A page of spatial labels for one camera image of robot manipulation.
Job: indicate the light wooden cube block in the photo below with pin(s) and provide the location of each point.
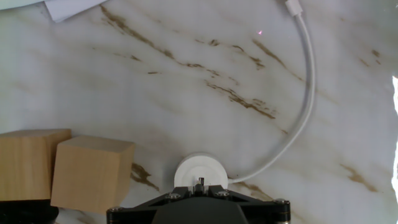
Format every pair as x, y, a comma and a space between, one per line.
90, 174
25, 165

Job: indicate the marble pattern table mat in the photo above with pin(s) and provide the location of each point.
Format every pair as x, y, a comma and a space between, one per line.
199, 93

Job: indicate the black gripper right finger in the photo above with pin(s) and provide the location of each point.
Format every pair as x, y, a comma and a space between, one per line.
264, 207

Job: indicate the white round docking station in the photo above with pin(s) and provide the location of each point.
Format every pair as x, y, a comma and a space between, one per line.
200, 166

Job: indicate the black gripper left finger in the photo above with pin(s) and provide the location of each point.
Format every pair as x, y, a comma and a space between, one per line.
136, 205

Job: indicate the black round puck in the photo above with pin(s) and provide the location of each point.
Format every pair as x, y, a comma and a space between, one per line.
25, 211

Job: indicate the white printed paper sheet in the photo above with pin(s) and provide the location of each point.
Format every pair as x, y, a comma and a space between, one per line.
15, 3
68, 7

